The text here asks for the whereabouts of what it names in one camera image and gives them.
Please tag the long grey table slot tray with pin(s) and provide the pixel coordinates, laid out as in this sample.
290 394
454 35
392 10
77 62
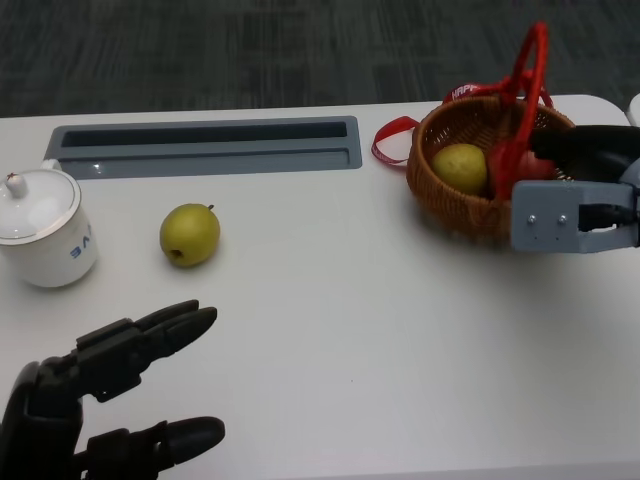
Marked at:
200 151

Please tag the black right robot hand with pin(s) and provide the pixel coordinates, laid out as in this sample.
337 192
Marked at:
595 150

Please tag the white ceramic mug blue print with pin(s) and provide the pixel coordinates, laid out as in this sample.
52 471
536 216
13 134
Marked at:
55 260

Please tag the green pear with stem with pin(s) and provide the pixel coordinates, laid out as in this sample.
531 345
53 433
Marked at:
190 235

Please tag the red printed ribbon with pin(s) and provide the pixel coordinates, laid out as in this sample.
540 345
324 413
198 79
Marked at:
462 91

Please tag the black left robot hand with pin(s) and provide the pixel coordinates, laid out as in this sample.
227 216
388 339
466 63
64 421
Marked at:
45 400

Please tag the white rounded furniture edge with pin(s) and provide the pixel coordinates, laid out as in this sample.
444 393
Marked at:
635 111

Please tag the white mug lid gold rim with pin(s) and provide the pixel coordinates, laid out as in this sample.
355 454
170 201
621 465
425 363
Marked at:
40 209

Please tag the red apple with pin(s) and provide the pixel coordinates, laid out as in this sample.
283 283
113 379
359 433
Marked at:
535 167

